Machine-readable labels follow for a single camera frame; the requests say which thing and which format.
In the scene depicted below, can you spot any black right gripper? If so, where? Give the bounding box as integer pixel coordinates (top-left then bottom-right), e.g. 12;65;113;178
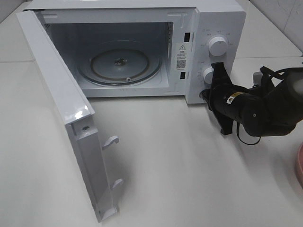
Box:
203;62;251;123

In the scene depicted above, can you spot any round door release button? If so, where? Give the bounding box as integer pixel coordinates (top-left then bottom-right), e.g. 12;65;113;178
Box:
199;91;204;99

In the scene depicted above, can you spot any pink plate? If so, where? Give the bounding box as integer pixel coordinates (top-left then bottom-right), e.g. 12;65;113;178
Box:
295;143;303;187

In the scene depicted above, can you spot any white microwave door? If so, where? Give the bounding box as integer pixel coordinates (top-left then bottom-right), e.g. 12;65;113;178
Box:
17;10;124;222

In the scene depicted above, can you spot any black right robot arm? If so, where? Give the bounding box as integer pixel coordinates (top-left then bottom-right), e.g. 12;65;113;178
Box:
199;62;303;138

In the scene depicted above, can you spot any lower white control knob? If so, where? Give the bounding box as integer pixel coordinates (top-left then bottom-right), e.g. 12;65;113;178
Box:
202;67;214;84

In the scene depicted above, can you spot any white control knob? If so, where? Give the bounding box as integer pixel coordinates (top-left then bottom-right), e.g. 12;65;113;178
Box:
202;67;214;84
208;35;228;57

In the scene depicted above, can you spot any upper white control knob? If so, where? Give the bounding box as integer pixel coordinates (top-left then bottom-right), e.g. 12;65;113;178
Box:
208;35;228;57

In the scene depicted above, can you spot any white warning label sticker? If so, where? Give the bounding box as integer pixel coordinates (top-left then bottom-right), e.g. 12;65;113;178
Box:
174;42;191;70

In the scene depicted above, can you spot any white microwave oven body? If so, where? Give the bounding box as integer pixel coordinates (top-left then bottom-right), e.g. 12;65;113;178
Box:
22;0;246;104

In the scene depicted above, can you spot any glass turntable plate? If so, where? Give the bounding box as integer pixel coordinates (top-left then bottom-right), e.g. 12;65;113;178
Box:
77;40;162;87

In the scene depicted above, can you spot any black cable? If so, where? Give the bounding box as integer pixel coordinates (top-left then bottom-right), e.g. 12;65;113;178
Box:
233;122;261;145

